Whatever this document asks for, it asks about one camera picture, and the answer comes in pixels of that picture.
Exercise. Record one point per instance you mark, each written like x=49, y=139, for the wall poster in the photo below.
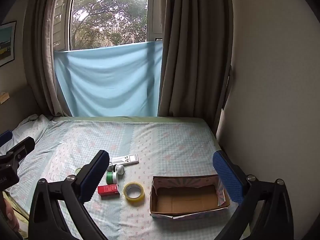
x=5, y=43

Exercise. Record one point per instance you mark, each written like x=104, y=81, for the green jar with white lid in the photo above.
x=111, y=176

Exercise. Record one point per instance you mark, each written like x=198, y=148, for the cardboard box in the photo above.
x=188, y=205

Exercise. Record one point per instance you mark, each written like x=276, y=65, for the small red box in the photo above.
x=108, y=190

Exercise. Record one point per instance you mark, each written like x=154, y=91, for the checked pillow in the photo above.
x=27, y=125

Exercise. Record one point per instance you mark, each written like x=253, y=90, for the black and white jar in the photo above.
x=119, y=168

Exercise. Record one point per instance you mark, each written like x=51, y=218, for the person's left hand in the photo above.
x=10, y=213

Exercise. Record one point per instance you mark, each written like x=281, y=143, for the white remote control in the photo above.
x=125, y=159

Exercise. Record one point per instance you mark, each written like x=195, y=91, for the jar with pale green lid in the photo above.
x=78, y=171

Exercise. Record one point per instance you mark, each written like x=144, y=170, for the light blue hanging cloth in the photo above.
x=107, y=80

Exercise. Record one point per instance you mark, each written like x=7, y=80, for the checked floral bed sheet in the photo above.
x=162, y=140

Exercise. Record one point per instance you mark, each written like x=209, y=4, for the yellow tape roll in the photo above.
x=130, y=196

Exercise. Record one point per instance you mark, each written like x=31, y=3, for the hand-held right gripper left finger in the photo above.
x=93, y=180

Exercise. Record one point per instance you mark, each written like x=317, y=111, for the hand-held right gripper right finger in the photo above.
x=227, y=177

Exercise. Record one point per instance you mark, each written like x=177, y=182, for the tan wall object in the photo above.
x=3, y=97

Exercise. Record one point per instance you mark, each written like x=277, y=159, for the grey-brown curtain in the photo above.
x=40, y=55
x=195, y=55

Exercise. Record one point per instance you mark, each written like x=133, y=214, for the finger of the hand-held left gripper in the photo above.
x=23, y=146
x=5, y=137

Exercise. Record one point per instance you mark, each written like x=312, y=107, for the window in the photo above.
x=107, y=12

